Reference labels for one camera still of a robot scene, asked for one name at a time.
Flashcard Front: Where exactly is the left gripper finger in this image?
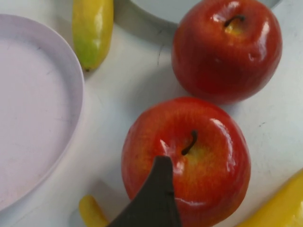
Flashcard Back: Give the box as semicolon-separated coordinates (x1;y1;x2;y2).
106;155;183;227

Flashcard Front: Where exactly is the red plastic apple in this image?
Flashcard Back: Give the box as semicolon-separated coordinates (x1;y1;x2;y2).
121;96;251;227
171;0;283;105

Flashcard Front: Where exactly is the large yellow plastic banana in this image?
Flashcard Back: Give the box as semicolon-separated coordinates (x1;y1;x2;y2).
79;169;303;227

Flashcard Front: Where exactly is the small yellow plastic banana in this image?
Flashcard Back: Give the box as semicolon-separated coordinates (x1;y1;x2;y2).
72;0;115;72

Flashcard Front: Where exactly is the pink round plate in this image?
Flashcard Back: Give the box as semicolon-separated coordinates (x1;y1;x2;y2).
0;13;85;213

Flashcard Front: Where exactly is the grey round plate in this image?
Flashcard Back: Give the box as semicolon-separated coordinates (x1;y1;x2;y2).
127;0;282;25

